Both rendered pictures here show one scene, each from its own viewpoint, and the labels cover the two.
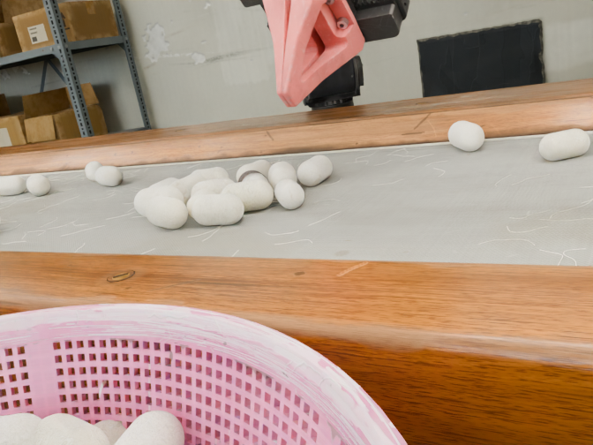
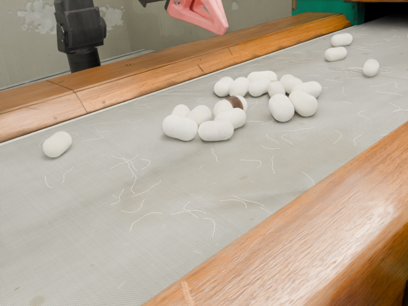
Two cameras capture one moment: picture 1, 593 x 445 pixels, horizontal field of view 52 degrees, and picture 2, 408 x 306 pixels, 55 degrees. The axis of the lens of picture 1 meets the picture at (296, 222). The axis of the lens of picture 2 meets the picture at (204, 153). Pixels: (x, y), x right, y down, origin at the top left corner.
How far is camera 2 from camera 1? 0.18 m
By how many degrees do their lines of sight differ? 67
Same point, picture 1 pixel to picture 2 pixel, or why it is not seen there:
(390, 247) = (71, 269)
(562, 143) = (61, 143)
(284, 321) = not seen: outside the picture
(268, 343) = not seen: outside the picture
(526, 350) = (363, 261)
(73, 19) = not seen: outside the picture
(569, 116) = (19, 123)
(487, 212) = (87, 207)
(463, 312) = (308, 265)
